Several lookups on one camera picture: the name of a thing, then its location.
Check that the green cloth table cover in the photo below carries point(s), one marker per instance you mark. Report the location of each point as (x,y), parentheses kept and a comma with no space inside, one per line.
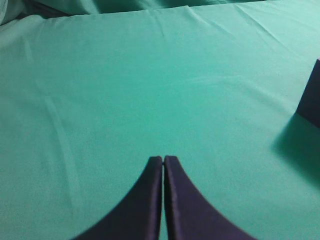
(85,100)

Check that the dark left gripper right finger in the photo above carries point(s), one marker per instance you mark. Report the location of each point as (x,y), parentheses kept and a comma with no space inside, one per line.
(189,216)

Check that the large dark groove box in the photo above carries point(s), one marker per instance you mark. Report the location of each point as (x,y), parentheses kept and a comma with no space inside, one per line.
(309,104)

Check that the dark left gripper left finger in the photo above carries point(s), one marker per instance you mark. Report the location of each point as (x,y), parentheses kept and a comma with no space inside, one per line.
(138,215)

